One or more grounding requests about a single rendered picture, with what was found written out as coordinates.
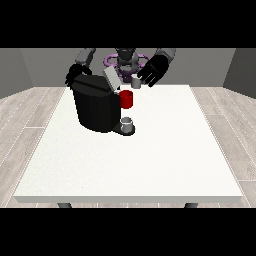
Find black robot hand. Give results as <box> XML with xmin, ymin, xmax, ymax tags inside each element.
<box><xmin>64</xmin><ymin>63</ymin><xmax>93</xmax><ymax>88</ymax></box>
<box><xmin>136</xmin><ymin>54</ymin><xmax>170</xmax><ymax>88</ymax></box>

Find small grey coffee pod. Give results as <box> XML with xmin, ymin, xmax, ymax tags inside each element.
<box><xmin>130</xmin><ymin>74</ymin><xmax>143</xmax><ymax>90</ymax></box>

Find black coffee machine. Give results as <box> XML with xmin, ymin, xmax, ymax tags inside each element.
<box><xmin>71</xmin><ymin>74</ymin><xmax>136</xmax><ymax>137</ymax></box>

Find pale grey machine lid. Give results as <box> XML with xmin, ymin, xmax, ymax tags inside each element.
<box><xmin>102</xmin><ymin>65</ymin><xmax>122</xmax><ymax>92</ymax></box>

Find red pod holder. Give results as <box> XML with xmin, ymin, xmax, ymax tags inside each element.
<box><xmin>119</xmin><ymin>89</ymin><xmax>134</xmax><ymax>110</ymax></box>

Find grey robot trunk purple rings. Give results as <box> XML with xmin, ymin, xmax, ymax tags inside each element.
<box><xmin>103</xmin><ymin>48</ymin><xmax>150</xmax><ymax>84</ymax></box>

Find small grey cup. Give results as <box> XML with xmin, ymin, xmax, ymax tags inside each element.
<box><xmin>120</xmin><ymin>116</ymin><xmax>135</xmax><ymax>133</ymax></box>

